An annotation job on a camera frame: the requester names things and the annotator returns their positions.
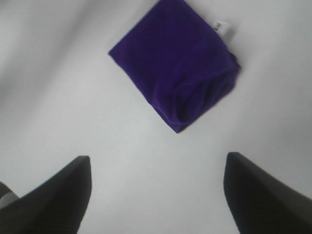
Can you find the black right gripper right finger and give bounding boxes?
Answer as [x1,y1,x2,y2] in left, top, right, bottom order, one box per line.
[223,152,312,234]

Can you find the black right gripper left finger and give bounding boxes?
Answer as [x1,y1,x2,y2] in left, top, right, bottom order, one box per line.
[0,156,92,234]

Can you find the purple microfiber towel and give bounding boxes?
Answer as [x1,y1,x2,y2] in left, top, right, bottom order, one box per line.
[109,0,240,133]

